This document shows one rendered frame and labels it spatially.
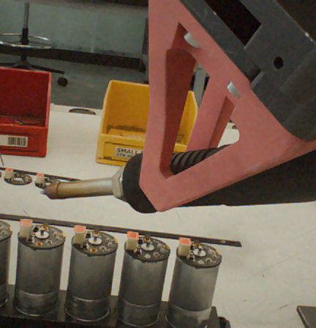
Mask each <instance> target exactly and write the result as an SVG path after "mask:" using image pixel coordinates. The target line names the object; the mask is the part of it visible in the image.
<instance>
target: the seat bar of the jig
mask: <svg viewBox="0 0 316 328"><path fill-rule="evenodd" d="M14 295H15V284H9V289H8V300H7V303H6V304H5V305H3V306H2V307H0V328H174V327H172V326H170V325H169V323H167V321H166V319H165V313H166V308H167V305H168V301H164V300H162V301H161V306H160V309H159V320H158V322H157V323H156V324H154V325H152V326H148V327H134V326H129V325H126V324H124V323H123V322H122V321H120V320H119V319H118V318H117V317H116V315H115V310H116V300H117V296H115V295H111V299H110V308H109V314H108V315H107V316H106V317H105V318H103V319H101V320H99V321H92V322H87V321H79V320H77V319H74V318H72V317H69V315H68V314H67V313H66V311H65V309H64V308H65V302H66V295H67V290H61V292H60V299H59V307H58V308H57V310H55V311H54V312H53V313H51V314H49V315H46V316H27V315H25V314H22V313H20V312H18V311H17V310H16V308H15V307H14ZM206 328H220V325H219V318H218V315H217V309H216V307H215V306H212V307H211V313H210V317H209V320H208V326H207V327H206Z"/></svg>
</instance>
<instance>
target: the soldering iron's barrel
mask: <svg viewBox="0 0 316 328"><path fill-rule="evenodd" d="M123 170H124V166H123V167H120V169H119V170H118V171H117V172H115V173H114V176H113V177H106V178H99V179H87V180H81V181H68V182H57V183H50V184H49V185H48V186H47V188H46V191H45V192H46V195H47V197H48V198H49V199H51V200H55V199H60V200H64V199H73V198H91V197H100V196H110V195H114V198H116V199H120V200H122V201H124V202H126V203H128V202H127V200H126V199H125V197H124V194H123V187H122V176H123Z"/></svg>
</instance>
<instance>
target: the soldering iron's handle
mask: <svg viewBox="0 0 316 328"><path fill-rule="evenodd" d="M229 145H230V144H223V145H221V146H220V147H218V148H216V147H214V148H208V149H199V150H194V151H188V152H179V153H173V155H172V158H171V161H170V171H171V172H172V173H173V174H174V175H176V174H178V173H180V172H182V171H185V170H187V169H188V168H191V167H192V166H194V165H196V164H197V163H200V162H202V161H204V160H205V159H206V158H208V157H210V156H212V155H213V154H214V153H217V152H220V151H221V150H223V149H224V148H225V147H227V146H229ZM142 158H143V153H137V154H134V155H133V156H132V157H131V158H130V159H129V161H128V162H127V163H126V165H125V166H124V170H123V176H122V187H123V194H124V197H125V199H126V200H127V202H128V204H129V205H130V206H131V207H132V208H133V209H134V210H135V211H137V212H139V213H141V214H153V213H156V212H158V211H157V210H156V209H155V208H154V206H153V205H152V204H151V201H150V200H149V199H148V198H147V196H146V194H145V193H144V192H143V191H142V190H141V187H140V172H141V163H142ZM312 201H316V150H313V151H312V152H309V153H305V154H303V155H301V156H299V157H296V158H294V159H292V160H289V161H287V162H286V163H281V164H279V165H277V166H274V167H273V168H270V169H268V170H266V171H261V172H260V173H258V174H255V175H253V176H250V177H249V178H246V179H243V180H241V181H238V182H235V183H233V184H231V185H229V186H227V187H224V188H222V189H220V190H215V191H214V192H212V193H209V194H207V195H205V196H203V197H200V198H198V199H195V200H192V201H189V202H187V203H185V204H183V205H180V206H178V207H176V208H184V207H199V206H221V205H225V206H229V207H233V206H258V205H271V204H295V203H307V202H312Z"/></svg>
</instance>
